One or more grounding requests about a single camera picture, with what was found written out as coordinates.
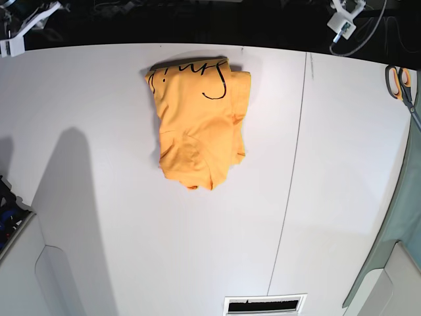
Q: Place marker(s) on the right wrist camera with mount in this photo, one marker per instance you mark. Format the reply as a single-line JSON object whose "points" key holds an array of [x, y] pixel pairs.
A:
{"points": [[18, 17]]}

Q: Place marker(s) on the blue black clutter bin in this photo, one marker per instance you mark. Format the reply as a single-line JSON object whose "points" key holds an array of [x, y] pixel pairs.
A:
{"points": [[12, 215]]}

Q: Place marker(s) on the orange t-shirt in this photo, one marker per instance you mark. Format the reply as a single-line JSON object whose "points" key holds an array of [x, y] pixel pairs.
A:
{"points": [[201, 106]]}

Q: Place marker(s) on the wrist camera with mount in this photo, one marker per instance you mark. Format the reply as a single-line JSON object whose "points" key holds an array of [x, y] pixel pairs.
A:
{"points": [[18, 17], [341, 21]]}

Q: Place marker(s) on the orange handled scissors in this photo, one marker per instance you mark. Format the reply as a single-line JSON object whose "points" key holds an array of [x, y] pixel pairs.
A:
{"points": [[398, 84]]}

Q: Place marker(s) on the white table slot vent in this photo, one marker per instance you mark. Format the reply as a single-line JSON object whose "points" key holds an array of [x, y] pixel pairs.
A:
{"points": [[264, 305]]}

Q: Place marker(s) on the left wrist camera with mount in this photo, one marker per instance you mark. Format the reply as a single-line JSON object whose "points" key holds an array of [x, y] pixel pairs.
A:
{"points": [[341, 21]]}

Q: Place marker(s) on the green cloth at right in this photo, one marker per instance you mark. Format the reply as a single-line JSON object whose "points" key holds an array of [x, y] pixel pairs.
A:
{"points": [[389, 280]]}

